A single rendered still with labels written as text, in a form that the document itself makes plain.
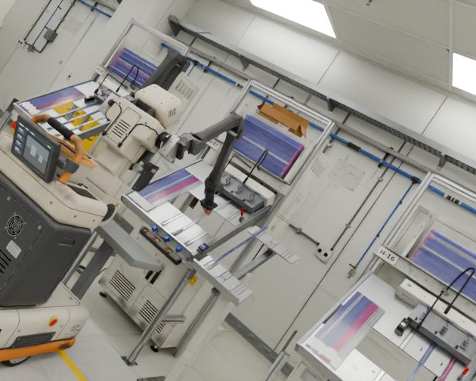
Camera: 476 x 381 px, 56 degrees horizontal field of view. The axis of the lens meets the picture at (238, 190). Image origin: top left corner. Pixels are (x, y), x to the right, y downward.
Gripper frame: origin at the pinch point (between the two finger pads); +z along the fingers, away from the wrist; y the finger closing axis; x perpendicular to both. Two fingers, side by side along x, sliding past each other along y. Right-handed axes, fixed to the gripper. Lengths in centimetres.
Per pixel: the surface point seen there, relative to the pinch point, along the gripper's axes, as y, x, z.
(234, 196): -2.1, -22.4, -3.6
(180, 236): -3.6, 25.7, 1.0
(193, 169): 41.6, -26.8, 1.9
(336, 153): 16, -199, 44
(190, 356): -52, 59, 35
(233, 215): -10.8, -12.5, 1.3
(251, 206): -16.3, -22.8, -4.6
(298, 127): 10, -104, -22
